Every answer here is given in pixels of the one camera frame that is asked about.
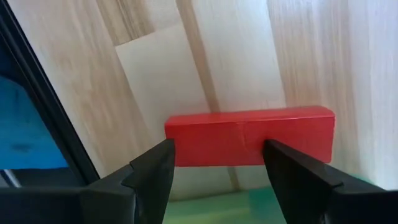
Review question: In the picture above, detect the black aluminium table frame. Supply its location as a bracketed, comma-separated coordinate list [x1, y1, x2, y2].
[0, 0, 101, 189]

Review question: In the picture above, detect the red wooden block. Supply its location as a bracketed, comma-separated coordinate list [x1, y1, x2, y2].
[164, 105, 336, 167]

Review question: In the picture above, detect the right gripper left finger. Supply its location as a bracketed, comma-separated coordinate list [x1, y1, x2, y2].
[0, 139, 176, 224]

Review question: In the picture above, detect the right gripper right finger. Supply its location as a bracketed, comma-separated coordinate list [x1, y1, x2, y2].
[262, 139, 398, 224]

